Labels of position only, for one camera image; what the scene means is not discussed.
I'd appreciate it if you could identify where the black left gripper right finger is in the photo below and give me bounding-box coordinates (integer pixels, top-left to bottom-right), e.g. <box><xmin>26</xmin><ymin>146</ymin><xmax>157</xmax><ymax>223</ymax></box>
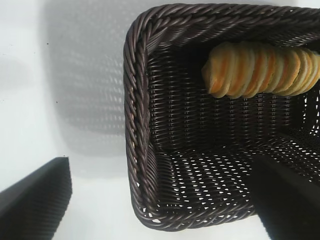
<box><xmin>250</xmin><ymin>134</ymin><xmax>320</xmax><ymax>240</ymax></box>

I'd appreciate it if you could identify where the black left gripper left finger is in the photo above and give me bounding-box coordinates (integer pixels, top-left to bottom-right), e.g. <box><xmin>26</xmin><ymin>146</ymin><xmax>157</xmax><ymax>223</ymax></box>
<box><xmin>0</xmin><ymin>156</ymin><xmax>73</xmax><ymax>240</ymax></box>

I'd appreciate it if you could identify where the dark brown woven basket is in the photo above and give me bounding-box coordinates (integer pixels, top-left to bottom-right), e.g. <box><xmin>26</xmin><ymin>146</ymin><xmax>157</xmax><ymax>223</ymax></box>
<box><xmin>122</xmin><ymin>3</ymin><xmax>320</xmax><ymax>229</ymax></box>

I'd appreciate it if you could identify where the long striped bread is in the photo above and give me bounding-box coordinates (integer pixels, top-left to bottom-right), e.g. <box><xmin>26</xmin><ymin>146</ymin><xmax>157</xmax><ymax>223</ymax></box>
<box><xmin>201</xmin><ymin>41</ymin><xmax>320</xmax><ymax>99</ymax></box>

